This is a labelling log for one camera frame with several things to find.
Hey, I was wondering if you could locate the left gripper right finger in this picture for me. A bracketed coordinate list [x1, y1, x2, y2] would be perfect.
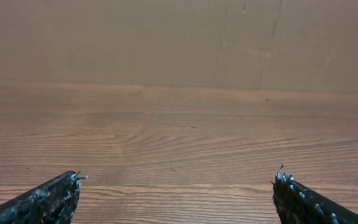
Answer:
[272, 167, 358, 224]

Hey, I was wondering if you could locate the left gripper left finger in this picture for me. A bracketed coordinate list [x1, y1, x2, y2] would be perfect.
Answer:
[0, 171, 88, 224]

